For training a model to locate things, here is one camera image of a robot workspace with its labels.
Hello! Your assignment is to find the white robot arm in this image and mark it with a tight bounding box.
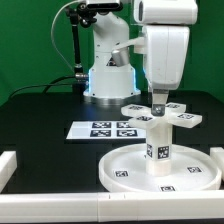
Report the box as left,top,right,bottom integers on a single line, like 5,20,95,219
84,0,197,116

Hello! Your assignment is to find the white front barrier rail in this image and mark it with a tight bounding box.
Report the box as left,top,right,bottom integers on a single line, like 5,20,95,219
0,190,224,223

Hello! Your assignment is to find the white barrier block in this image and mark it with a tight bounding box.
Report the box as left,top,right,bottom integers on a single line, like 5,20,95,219
0,151,17,193
210,147,224,175

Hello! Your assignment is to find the white right barrier block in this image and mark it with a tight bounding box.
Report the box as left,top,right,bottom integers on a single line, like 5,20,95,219
210,147,224,175

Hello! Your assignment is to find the white round table top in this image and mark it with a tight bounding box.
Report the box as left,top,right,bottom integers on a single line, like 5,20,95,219
99,143,222,192

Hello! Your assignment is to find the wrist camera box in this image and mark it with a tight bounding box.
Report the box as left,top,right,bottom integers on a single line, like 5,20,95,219
133,0,198,24

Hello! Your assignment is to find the white cross-shaped table base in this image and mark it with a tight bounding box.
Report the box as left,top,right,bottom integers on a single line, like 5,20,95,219
121,102,202,130

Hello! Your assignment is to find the black camera stand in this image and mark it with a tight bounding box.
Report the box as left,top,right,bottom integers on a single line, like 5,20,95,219
66,3,96,94

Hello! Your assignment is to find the grey cable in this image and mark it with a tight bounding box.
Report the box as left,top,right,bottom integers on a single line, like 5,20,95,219
50,0,83,75

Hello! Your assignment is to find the white marker sheet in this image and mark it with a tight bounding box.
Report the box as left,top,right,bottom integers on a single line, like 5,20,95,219
66,121,146,140

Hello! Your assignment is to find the white left barrier block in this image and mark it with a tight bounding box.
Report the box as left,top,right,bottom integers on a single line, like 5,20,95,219
0,151,17,193

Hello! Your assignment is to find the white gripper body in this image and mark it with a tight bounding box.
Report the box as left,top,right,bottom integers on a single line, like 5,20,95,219
143,25,190,90

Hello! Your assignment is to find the black cable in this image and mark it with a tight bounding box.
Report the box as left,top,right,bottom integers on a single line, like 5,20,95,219
7,75,78,99

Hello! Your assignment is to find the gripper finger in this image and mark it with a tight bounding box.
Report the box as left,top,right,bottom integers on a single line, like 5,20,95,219
151,89,169,116

